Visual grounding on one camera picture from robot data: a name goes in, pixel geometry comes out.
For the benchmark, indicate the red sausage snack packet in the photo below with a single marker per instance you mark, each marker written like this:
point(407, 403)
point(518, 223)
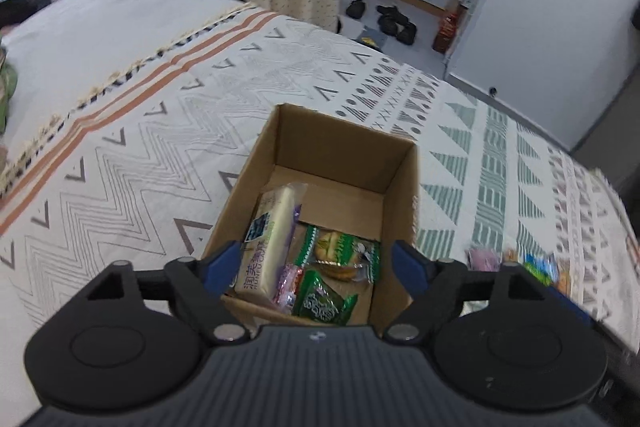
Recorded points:
point(287, 287)

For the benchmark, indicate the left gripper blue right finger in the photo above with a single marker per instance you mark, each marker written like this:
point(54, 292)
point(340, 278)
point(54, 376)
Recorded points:
point(434, 288)

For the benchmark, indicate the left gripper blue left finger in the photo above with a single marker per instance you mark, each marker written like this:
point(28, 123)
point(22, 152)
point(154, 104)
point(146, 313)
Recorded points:
point(197, 288)

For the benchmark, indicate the open cardboard box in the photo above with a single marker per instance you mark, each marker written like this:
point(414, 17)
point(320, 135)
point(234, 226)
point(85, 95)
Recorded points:
point(359, 181)

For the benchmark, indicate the purple candy packet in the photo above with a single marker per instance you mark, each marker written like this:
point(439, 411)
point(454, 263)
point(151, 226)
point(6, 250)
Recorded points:
point(483, 259)

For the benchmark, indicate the orange biscuit packet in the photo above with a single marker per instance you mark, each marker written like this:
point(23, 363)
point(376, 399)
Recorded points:
point(563, 282)

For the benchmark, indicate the black slippers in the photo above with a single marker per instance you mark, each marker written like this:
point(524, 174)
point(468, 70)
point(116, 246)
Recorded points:
point(390, 21)

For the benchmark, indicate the patterned bed blanket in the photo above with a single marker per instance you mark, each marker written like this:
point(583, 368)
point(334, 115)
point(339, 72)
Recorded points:
point(169, 157)

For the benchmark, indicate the blue candy packet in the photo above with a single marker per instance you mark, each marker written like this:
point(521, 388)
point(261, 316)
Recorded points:
point(543, 267)

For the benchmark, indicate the green candy packet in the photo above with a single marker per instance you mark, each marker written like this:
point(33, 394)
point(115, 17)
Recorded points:
point(317, 301)

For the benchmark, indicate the green pastry packet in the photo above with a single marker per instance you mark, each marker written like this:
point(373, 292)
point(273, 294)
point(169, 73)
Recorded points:
point(341, 256)

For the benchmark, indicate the red oil bottle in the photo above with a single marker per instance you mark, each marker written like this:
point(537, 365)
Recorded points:
point(447, 30)

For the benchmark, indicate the large white cracker packet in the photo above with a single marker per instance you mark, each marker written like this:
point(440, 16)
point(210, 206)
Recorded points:
point(267, 241)

